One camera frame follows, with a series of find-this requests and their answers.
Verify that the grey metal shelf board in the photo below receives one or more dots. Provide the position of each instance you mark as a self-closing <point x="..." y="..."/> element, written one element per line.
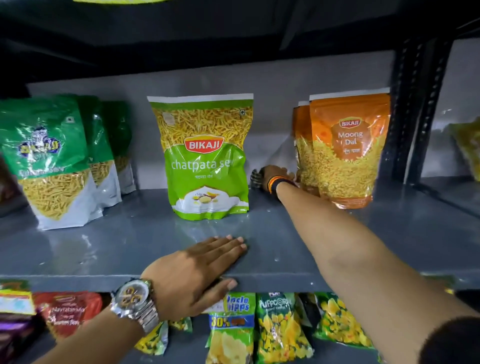
<point x="131" y="243"/>

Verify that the person's right forearm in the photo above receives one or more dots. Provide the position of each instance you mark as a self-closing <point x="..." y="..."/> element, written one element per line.
<point x="356" y="270"/>

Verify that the silver wristwatch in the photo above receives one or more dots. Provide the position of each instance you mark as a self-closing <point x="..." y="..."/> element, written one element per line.
<point x="135" y="303"/>

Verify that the orange snack pouch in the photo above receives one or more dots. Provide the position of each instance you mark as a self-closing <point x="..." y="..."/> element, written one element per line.
<point x="348" y="150"/>
<point x="303" y="150"/>

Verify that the person's right hand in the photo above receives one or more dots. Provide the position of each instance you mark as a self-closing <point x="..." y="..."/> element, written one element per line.
<point x="275" y="173"/>

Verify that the light green snack pouch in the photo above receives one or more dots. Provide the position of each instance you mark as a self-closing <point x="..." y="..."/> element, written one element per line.
<point x="204" y="161"/>

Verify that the black perforated rack upright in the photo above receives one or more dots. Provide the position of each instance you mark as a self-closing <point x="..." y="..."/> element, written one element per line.
<point x="416" y="112"/>

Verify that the person's left hand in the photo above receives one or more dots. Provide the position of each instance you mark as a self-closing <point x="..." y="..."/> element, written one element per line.
<point x="180" y="279"/>

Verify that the black sleeve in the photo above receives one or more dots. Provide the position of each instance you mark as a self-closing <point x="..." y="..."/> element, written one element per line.
<point x="452" y="343"/>

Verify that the dark shelf board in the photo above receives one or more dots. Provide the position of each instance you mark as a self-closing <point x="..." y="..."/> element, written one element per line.
<point x="187" y="33"/>

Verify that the grey side shelf board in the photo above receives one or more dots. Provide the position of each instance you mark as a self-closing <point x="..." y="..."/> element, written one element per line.
<point x="453" y="193"/>

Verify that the blue and green chips packet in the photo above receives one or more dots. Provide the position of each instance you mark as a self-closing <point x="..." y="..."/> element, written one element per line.
<point x="230" y="330"/>

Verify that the green puffed corn packet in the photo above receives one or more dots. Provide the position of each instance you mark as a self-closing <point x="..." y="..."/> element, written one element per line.
<point x="153" y="341"/>
<point x="339" y="322"/>
<point x="281" y="330"/>

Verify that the orange and black wristband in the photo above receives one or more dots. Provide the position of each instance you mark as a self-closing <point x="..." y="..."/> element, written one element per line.
<point x="276" y="183"/>

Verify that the person's left middle finger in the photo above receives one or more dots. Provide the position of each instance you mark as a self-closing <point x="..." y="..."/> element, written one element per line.
<point x="221" y="249"/>

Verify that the red snack packet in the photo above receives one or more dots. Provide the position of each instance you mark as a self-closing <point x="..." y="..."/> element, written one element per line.
<point x="69" y="311"/>

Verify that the grey ribbed small object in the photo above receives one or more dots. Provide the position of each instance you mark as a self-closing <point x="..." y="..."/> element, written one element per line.
<point x="256" y="179"/>

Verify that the dark green snack pouch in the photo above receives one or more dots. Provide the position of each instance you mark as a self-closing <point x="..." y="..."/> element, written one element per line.
<point x="101" y="161"/>
<point x="122" y="150"/>
<point x="48" y="157"/>

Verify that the person's left forearm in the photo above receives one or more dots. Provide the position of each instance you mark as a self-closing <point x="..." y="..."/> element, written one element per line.
<point x="93" y="341"/>

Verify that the person's left thumb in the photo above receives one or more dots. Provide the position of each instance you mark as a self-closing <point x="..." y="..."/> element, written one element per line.
<point x="217" y="294"/>

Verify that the person's left little finger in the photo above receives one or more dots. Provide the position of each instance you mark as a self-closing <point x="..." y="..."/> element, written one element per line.
<point x="202" y="243"/>

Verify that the purple snack packet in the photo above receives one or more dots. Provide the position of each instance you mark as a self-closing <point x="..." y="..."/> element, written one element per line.
<point x="13" y="335"/>

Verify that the yellow and green snack packet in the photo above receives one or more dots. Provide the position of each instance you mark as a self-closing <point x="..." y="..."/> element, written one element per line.
<point x="15" y="300"/>

